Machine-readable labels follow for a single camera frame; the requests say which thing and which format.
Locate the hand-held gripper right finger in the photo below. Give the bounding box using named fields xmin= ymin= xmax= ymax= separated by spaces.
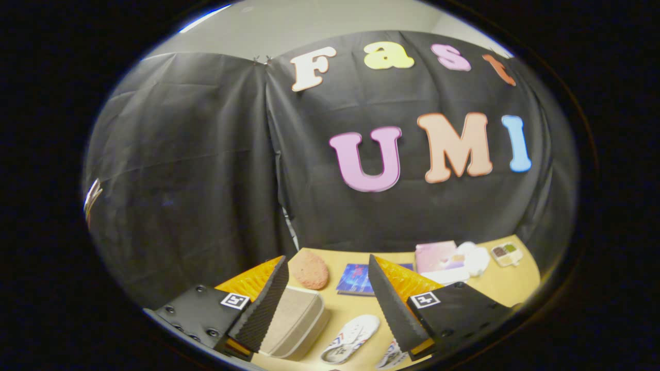
xmin=368 ymin=254 xmax=516 ymax=361

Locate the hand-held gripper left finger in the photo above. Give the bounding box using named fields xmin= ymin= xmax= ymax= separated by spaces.
xmin=146 ymin=255 xmax=289 ymax=361

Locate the beige fabric storage box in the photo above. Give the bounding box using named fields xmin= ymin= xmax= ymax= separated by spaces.
xmin=259 ymin=286 xmax=331 ymax=360

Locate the white canvas shoe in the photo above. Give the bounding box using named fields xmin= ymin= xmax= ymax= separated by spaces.
xmin=375 ymin=338 xmax=410 ymax=370
xmin=320 ymin=314 xmax=381 ymax=365

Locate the blue cover book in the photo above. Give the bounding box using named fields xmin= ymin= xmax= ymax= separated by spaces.
xmin=336 ymin=263 xmax=415 ymax=297

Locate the orange porous sponge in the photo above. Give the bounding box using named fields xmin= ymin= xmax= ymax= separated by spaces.
xmin=290 ymin=250 xmax=329 ymax=290

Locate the pink cover book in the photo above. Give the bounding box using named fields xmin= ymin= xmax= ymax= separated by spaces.
xmin=415 ymin=241 xmax=459 ymax=274

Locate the white soft cloth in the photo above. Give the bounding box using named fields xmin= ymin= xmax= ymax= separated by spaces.
xmin=456 ymin=241 xmax=490 ymax=277

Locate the small compartment snack tray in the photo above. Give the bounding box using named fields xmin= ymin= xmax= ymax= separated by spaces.
xmin=490 ymin=242 xmax=524 ymax=267

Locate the black backdrop cloth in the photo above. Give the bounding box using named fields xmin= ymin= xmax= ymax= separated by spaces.
xmin=82 ymin=30 xmax=578 ymax=310

